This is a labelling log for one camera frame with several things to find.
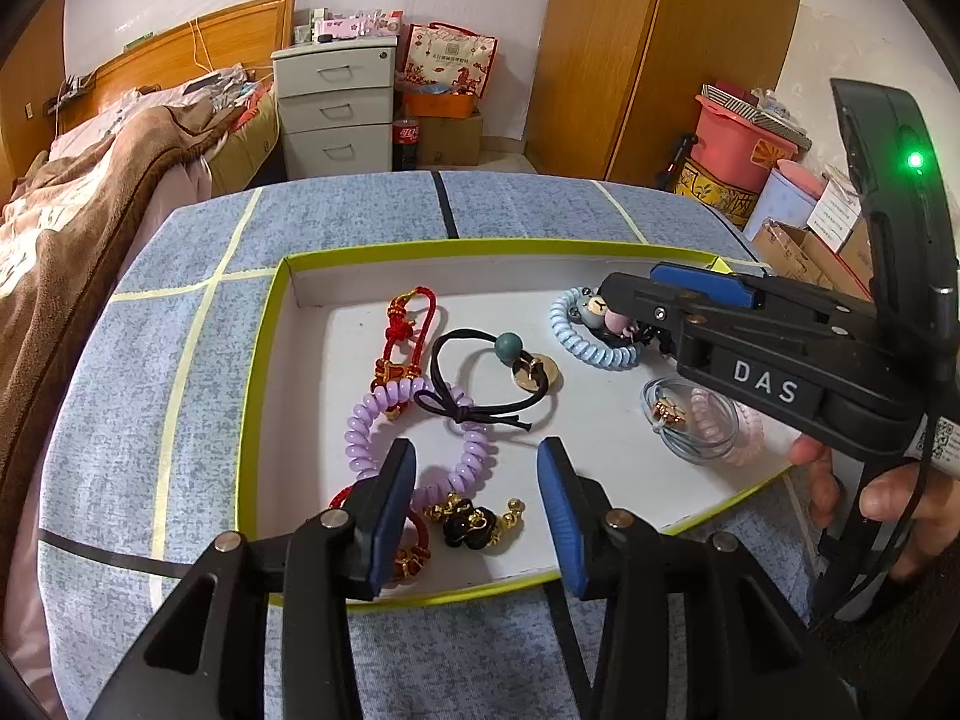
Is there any red patterned gift bag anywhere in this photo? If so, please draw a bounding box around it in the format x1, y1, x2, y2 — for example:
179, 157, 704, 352
402, 21, 498, 98

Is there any red knot charm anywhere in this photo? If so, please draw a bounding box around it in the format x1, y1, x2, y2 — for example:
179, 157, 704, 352
370, 284, 438, 392

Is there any blue patterned tablecloth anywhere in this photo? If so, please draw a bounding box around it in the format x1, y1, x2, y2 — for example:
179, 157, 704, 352
37, 171, 812, 718

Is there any wooden bed headboard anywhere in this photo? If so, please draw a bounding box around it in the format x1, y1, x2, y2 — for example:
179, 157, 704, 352
55, 0, 296, 132

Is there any green cardboard tray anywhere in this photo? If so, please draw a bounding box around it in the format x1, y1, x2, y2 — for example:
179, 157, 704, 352
236, 239, 793, 605

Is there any cola bottle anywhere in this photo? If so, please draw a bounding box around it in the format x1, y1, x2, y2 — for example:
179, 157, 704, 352
392, 117, 420, 171

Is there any grey drawer cabinet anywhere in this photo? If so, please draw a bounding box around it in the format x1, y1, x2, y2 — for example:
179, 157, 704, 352
272, 37, 397, 179

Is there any red gold tassel charm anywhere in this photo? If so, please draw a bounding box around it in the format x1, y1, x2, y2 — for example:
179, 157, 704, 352
320, 478, 431, 600

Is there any blue spiral hair tie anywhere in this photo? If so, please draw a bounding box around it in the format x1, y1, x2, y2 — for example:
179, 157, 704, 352
548, 284, 643, 373

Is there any brown blanket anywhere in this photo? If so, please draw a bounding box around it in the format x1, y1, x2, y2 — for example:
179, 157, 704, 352
2, 99, 239, 511

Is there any open cardboard box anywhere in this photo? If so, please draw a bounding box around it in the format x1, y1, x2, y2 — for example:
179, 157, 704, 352
752, 220, 872, 302

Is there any grey flower hair tie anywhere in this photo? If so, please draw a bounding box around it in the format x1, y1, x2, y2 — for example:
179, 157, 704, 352
638, 375, 740, 465

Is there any large wooden wardrobe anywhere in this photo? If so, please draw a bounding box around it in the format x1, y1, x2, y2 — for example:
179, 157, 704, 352
526, 0, 800, 187

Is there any pink plastic bin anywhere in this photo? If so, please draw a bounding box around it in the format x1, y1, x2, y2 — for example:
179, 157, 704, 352
692, 94, 799, 193

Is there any black bead hair tie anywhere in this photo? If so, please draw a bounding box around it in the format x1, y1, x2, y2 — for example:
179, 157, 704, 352
412, 326, 563, 434

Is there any yellow patterned box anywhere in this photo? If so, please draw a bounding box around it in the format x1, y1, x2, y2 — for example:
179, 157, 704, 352
674, 158, 758, 229

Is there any purple spiral hair tie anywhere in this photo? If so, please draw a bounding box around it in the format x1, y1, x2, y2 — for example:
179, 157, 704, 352
341, 375, 493, 511

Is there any person's right hand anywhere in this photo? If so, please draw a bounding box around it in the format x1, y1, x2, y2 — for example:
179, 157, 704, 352
789, 436, 960, 580

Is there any orange box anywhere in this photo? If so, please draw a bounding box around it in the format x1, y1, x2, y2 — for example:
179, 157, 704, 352
402, 93, 477, 121

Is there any brown cardboard box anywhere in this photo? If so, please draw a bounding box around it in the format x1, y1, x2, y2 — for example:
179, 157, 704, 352
418, 110, 483, 167

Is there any pink spiral hair tie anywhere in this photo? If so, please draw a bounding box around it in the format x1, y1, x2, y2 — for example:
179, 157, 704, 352
686, 385, 767, 469

